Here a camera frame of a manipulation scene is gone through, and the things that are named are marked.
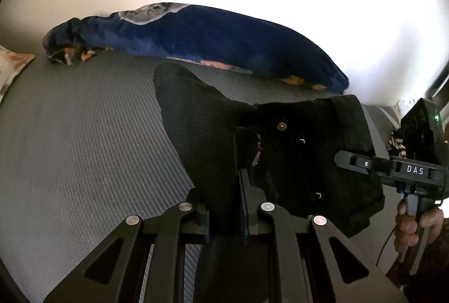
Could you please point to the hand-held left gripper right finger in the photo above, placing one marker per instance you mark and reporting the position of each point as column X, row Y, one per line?
column 250, row 215

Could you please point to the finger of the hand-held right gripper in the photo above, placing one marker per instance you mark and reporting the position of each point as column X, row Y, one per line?
column 354, row 162

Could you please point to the blue printed blanket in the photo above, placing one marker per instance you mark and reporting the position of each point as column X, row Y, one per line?
column 210, row 36

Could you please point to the person's right forearm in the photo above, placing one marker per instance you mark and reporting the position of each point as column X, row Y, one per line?
column 438, row 268

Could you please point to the floral pillow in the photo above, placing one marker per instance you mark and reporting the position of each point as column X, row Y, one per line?
column 12, row 69

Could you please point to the grey textured mattress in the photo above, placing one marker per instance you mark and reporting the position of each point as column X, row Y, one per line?
column 87, row 148

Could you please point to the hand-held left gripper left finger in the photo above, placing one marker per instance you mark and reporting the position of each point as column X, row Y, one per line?
column 196, row 218

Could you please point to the brown patterned cloth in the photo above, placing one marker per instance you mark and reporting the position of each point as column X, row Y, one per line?
column 397, row 145

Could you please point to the person's right hand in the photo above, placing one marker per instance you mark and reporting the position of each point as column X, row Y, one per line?
column 407, row 225

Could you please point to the black pants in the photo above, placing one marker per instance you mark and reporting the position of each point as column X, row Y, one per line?
column 210, row 134

